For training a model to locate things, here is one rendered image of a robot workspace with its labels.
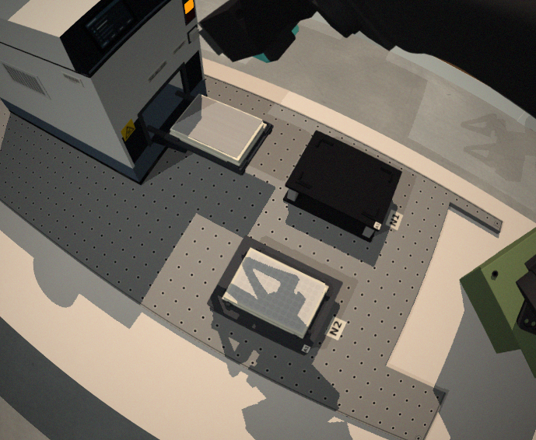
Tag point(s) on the small grey label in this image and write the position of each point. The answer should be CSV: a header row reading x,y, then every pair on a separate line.
x,y
335,328

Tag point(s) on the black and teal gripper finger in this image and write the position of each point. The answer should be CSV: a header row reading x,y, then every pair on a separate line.
x,y
263,58

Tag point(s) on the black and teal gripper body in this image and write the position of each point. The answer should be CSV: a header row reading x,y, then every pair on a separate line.
x,y
276,50

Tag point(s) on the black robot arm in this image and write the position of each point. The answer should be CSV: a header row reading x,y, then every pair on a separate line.
x,y
492,40

